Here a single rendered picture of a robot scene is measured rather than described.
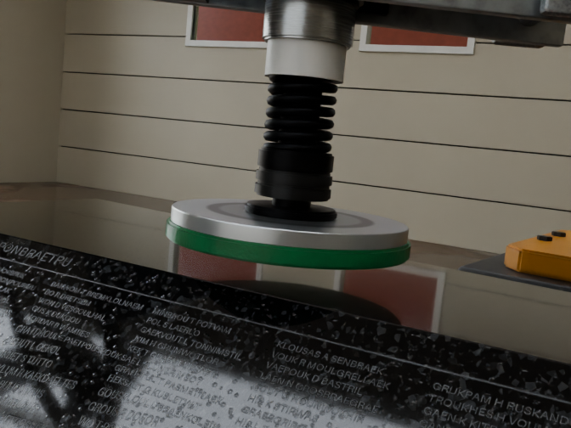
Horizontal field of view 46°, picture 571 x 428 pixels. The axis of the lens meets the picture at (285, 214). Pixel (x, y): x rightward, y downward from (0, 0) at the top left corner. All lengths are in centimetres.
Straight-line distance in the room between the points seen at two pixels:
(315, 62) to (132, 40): 841
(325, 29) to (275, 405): 30
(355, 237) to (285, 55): 17
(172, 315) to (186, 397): 8
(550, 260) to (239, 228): 76
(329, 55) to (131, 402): 32
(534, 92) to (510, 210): 112
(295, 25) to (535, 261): 74
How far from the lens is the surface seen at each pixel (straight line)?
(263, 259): 51
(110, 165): 908
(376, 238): 54
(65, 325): 62
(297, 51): 58
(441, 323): 52
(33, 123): 945
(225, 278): 59
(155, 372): 54
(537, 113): 675
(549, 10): 55
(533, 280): 115
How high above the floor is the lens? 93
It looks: 7 degrees down
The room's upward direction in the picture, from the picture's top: 6 degrees clockwise
